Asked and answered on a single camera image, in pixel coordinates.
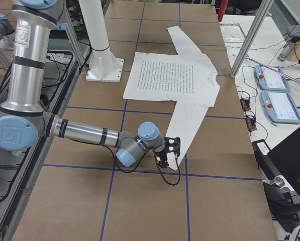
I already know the near blue teach pendant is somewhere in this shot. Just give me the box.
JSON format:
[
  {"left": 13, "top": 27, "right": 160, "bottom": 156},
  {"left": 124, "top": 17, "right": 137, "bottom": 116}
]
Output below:
[{"left": 261, "top": 90, "right": 300, "bottom": 124}]

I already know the near small orange circuit board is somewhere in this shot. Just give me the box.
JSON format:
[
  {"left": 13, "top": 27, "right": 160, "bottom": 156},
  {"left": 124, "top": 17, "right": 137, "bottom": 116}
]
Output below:
[{"left": 245, "top": 115, "right": 257, "bottom": 132}]

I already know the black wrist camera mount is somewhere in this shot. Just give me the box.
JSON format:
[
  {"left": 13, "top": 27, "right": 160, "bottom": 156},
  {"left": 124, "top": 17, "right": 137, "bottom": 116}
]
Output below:
[{"left": 163, "top": 137, "right": 181, "bottom": 157}]

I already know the black box with white label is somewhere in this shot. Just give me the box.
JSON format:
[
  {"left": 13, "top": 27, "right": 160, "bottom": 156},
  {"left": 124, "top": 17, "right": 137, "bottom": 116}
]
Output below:
[{"left": 252, "top": 139, "right": 285, "bottom": 188}]

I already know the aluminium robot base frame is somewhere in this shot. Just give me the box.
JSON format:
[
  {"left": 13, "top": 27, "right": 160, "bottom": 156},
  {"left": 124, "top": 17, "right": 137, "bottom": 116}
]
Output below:
[{"left": 0, "top": 25, "right": 92, "bottom": 241}]

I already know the clear plastic water bottle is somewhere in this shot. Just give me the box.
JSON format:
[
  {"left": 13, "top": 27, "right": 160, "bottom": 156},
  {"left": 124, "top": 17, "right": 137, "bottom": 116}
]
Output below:
[{"left": 277, "top": 38, "right": 295, "bottom": 62}]

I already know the metal grabber stick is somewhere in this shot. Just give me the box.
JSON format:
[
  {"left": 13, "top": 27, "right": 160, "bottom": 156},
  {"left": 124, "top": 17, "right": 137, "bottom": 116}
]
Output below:
[{"left": 245, "top": 55, "right": 300, "bottom": 84}]

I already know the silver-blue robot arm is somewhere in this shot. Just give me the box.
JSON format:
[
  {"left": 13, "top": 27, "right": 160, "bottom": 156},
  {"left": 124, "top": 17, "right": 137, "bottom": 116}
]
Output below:
[
  {"left": 0, "top": 14, "right": 15, "bottom": 50},
  {"left": 0, "top": 1, "right": 169, "bottom": 168}
]

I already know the far blue teach pendant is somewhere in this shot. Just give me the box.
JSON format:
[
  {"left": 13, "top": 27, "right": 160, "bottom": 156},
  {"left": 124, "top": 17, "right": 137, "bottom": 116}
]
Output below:
[{"left": 254, "top": 65, "right": 290, "bottom": 92}]

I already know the clear plastic document sleeve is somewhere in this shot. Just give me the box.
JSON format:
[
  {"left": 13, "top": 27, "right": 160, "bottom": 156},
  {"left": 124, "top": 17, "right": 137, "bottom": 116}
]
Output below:
[{"left": 220, "top": 23, "right": 246, "bottom": 43}]

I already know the black computer monitor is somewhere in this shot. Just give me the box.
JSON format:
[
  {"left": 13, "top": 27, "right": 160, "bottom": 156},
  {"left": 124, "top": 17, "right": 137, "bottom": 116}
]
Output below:
[{"left": 268, "top": 127, "right": 300, "bottom": 195}]

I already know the aluminium frame post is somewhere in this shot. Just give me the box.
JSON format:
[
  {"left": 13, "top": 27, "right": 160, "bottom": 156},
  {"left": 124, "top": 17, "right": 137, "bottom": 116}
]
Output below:
[{"left": 230, "top": 0, "right": 274, "bottom": 78}]

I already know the white long-sleeve printed t-shirt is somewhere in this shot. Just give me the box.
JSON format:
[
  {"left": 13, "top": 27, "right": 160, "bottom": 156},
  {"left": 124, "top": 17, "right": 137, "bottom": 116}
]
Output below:
[{"left": 123, "top": 26, "right": 220, "bottom": 170}]

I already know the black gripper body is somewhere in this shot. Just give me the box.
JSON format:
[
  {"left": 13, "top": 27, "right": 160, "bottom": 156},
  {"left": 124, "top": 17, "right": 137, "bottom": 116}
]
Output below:
[{"left": 155, "top": 148, "right": 169, "bottom": 162}]

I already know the red cylinder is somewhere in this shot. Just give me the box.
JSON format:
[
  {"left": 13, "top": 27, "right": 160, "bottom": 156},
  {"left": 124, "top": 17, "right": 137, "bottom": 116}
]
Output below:
[{"left": 217, "top": 0, "right": 229, "bottom": 22}]

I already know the blue teach pendant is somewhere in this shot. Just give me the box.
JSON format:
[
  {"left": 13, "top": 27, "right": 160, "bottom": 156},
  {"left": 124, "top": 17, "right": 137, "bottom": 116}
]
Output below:
[
  {"left": 261, "top": 90, "right": 300, "bottom": 124},
  {"left": 254, "top": 65, "right": 290, "bottom": 92}
]

